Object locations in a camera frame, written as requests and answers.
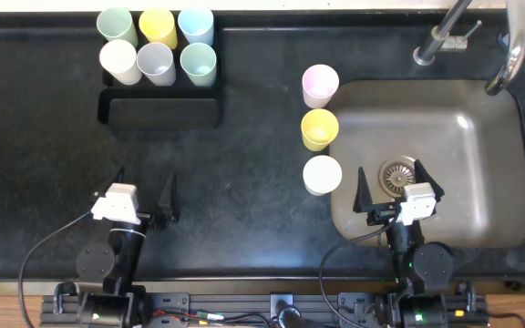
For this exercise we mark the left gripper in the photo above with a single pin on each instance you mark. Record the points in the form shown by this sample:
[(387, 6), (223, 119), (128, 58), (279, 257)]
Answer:
[(148, 219)]

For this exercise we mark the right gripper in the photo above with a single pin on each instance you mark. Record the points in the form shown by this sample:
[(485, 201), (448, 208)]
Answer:
[(381, 214)]

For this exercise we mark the white cup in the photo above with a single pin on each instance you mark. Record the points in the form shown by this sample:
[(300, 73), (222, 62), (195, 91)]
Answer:
[(117, 58), (322, 174)]

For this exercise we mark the yellow cup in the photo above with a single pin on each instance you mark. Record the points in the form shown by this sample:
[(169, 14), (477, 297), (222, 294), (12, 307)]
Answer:
[(157, 25), (319, 127)]

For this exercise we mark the black tray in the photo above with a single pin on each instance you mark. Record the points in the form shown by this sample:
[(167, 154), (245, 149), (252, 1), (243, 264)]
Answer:
[(162, 114)]

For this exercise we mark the steel sink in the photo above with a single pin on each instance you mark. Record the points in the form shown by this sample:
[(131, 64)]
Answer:
[(472, 182)]

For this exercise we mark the grey cup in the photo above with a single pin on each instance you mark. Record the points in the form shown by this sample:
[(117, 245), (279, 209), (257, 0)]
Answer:
[(155, 61)]

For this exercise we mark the green cup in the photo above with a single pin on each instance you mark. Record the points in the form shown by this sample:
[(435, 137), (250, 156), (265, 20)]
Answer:
[(114, 23), (198, 61)]

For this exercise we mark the steel tap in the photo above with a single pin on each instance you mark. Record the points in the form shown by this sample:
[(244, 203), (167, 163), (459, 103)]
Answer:
[(426, 50)]

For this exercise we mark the blue cup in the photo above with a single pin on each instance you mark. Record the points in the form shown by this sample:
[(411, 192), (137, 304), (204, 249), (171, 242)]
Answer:
[(195, 23)]

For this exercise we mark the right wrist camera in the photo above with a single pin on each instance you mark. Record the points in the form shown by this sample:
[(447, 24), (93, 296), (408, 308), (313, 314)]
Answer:
[(418, 202)]

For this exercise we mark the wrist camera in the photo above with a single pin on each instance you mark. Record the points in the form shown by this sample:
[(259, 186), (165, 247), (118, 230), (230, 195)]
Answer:
[(418, 202), (116, 202)]

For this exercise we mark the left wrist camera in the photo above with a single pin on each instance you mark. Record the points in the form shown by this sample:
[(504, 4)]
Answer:
[(116, 202)]

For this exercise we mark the mounting rail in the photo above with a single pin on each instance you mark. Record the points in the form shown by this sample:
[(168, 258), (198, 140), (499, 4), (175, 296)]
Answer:
[(244, 305)]

